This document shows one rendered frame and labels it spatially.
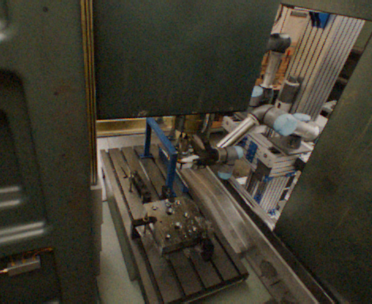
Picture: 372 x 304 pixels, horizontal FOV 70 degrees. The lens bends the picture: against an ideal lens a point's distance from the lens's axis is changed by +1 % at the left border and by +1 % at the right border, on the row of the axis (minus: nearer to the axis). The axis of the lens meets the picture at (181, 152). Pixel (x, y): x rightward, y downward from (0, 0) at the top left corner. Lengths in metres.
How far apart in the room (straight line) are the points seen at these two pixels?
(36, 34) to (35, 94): 0.12
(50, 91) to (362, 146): 1.21
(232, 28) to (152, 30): 0.28
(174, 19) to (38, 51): 0.43
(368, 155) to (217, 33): 0.83
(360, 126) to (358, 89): 0.16
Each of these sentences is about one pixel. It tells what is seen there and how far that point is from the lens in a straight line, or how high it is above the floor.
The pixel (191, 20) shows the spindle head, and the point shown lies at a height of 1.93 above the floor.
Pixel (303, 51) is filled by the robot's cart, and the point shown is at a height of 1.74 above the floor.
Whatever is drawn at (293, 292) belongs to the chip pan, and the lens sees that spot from 1.80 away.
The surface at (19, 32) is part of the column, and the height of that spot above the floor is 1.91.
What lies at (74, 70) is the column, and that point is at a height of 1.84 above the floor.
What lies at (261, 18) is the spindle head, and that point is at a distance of 1.04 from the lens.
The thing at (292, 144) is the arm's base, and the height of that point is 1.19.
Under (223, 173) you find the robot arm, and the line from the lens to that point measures 1.46.
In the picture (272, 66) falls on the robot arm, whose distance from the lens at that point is 2.32.
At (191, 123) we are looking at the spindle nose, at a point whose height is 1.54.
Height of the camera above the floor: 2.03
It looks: 33 degrees down
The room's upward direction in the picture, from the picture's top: 10 degrees clockwise
